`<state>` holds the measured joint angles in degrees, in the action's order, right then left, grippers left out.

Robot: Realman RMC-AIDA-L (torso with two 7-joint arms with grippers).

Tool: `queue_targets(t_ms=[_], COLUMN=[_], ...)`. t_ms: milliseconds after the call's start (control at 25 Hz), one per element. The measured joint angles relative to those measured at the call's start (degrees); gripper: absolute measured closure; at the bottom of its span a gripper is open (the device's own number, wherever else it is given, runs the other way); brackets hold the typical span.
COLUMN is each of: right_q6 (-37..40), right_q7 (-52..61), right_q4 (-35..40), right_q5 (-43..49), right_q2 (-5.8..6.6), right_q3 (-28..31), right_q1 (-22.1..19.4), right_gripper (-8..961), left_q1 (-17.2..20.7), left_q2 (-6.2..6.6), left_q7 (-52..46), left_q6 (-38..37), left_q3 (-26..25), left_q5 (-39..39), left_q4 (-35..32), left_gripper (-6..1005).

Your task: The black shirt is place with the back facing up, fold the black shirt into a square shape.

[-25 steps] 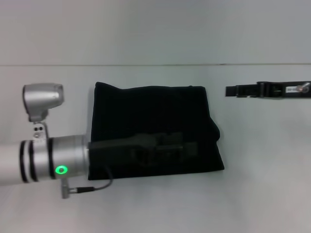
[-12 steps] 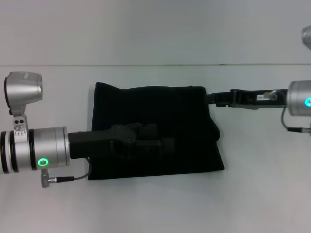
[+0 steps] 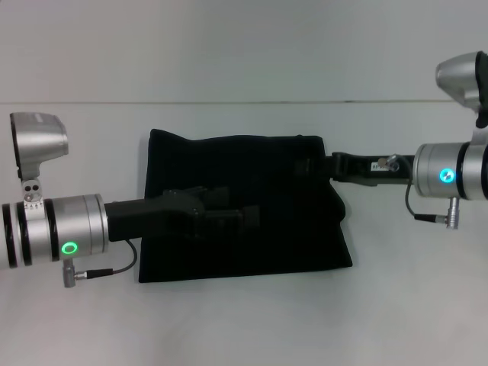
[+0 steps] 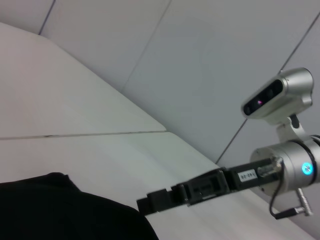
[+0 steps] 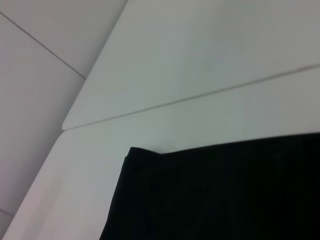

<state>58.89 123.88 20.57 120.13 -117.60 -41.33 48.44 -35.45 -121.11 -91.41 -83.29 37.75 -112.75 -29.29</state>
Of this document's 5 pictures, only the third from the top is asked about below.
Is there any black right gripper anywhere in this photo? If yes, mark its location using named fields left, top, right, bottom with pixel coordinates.
left=294, top=151, right=419, bottom=188

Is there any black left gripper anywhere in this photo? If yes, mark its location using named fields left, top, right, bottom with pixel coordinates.
left=104, top=185, right=262, bottom=244

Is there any black t-shirt with FREE print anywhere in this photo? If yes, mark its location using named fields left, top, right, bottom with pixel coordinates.
left=136, top=128, right=353, bottom=284

